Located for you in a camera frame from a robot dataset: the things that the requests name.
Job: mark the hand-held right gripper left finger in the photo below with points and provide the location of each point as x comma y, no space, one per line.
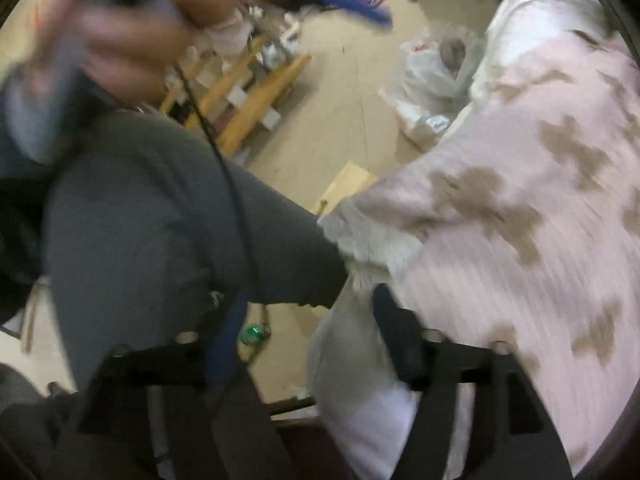
227,345

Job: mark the white pillow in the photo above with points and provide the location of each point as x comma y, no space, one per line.
360,390

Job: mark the small green item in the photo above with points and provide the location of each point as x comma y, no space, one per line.
252,333

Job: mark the person's left hand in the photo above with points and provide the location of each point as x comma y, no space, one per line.
135,45

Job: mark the cardboard sheet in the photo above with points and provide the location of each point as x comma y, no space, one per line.
345,185

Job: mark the pink blanket with brown print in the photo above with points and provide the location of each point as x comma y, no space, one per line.
525,220

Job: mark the person's leg in grey pants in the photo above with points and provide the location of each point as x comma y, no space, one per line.
150,240

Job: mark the white bedding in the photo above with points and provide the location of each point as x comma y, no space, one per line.
535,10

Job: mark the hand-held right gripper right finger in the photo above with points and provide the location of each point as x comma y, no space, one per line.
400,345

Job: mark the wooden rack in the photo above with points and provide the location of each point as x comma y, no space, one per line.
250,95

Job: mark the white plastic bag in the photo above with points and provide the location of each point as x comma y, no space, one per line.
435,80

